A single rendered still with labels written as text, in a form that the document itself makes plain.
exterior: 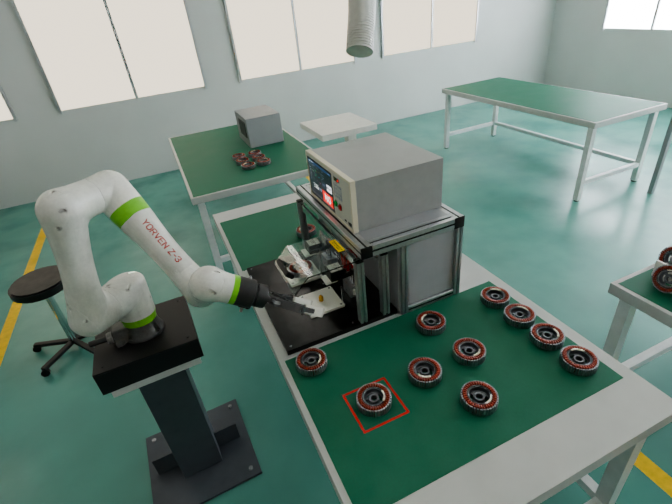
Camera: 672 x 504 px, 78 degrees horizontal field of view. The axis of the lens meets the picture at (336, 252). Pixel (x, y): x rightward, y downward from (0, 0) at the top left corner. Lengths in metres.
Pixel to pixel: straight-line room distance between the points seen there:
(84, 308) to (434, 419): 1.15
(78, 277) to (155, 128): 4.81
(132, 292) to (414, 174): 1.10
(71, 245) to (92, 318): 0.28
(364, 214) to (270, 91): 4.95
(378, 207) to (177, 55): 4.83
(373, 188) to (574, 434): 0.97
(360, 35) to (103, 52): 3.97
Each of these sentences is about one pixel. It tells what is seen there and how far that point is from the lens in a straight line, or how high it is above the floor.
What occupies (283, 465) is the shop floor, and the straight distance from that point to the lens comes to 2.23.
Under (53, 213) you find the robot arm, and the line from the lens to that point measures 1.37.
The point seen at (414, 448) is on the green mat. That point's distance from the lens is 1.33.
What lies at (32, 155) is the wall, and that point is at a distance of 6.37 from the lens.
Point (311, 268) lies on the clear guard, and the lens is 1.46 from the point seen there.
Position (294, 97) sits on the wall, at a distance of 6.47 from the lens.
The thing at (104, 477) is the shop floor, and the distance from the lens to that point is 2.55.
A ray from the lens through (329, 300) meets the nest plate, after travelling 1.76.
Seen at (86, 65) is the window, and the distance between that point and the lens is 6.09.
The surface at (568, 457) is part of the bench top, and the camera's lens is 1.41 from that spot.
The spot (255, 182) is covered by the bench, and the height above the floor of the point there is 0.75.
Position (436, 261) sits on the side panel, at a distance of 1.68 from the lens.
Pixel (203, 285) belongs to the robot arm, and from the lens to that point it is 1.26.
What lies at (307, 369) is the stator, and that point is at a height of 0.78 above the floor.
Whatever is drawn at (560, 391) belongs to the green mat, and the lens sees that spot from 1.54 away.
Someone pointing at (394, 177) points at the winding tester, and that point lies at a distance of 1.53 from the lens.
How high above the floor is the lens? 1.87
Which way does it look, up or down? 32 degrees down
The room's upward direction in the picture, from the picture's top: 7 degrees counter-clockwise
